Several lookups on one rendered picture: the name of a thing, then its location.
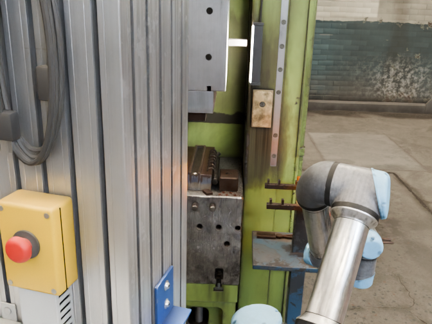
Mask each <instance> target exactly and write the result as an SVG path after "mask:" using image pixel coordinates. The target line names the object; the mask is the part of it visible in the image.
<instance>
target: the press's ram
mask: <svg viewBox="0 0 432 324"><path fill-rule="evenodd" d="M229 16H230V0H189V25H188V90H189V91H207V89H208V86H211V91H226V81H227V70H228V46H247V39H229V38H228V35H229Z"/></svg>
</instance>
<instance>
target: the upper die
mask: <svg viewBox="0 0 432 324"><path fill-rule="evenodd" d="M216 96H217V92H216V91H211V86H208V89H207V91H188V113H212V114H213V110H214V106H215V99H216Z"/></svg>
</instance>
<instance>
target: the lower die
mask: <svg viewBox="0 0 432 324"><path fill-rule="evenodd" d="M197 146H203V147H204V148H203V152H202V157H201V163H200V167H199V173H198V175H191V169H192V165H193V162H194V157H195V152H196V149H197ZM211 149H215V147H206V145H195V147H188V159H187V190H205V189H209V190H211V189H212V176H213V169H212V168H210V169H209V170H208V171H206V170H207V166H208V162H209V161H208V160H209V154H210V150H211Z"/></svg>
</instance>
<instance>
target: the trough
mask: <svg viewBox="0 0 432 324"><path fill-rule="evenodd" d="M203 148H204V147H203V146H197V149H196V152H195V157H194V160H193V165H192V169H191V176H198V173H199V167H200V163H201V157H202V154H203ZM194 172H195V173H197V174H193V173H194Z"/></svg>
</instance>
